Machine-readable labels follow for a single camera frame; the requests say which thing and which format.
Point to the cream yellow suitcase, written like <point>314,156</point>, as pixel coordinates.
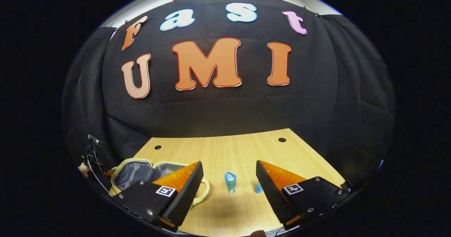
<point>135,175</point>

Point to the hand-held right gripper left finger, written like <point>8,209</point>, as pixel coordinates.
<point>185,198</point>

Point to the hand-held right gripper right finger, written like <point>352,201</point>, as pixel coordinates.
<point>273,194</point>

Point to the blue clear skin care bottle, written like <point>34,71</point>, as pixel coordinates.
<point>230,182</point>

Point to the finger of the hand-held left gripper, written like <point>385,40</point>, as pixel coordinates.
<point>108,172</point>

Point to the light blue skin care tube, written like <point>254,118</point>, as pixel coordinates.
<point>259,188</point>

